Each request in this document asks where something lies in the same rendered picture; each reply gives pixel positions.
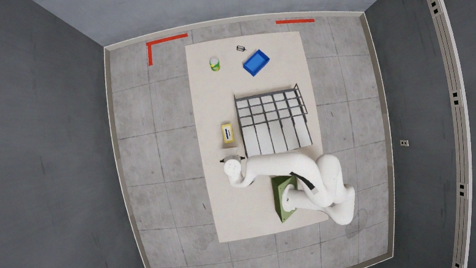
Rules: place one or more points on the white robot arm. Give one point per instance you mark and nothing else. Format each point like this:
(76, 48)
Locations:
(314, 196)

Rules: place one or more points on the blue open tray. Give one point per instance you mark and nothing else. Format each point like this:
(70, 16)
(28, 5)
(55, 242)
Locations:
(256, 62)

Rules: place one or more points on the green and yellow drink can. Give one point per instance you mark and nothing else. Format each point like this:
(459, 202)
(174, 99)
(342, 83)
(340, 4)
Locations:
(215, 66)

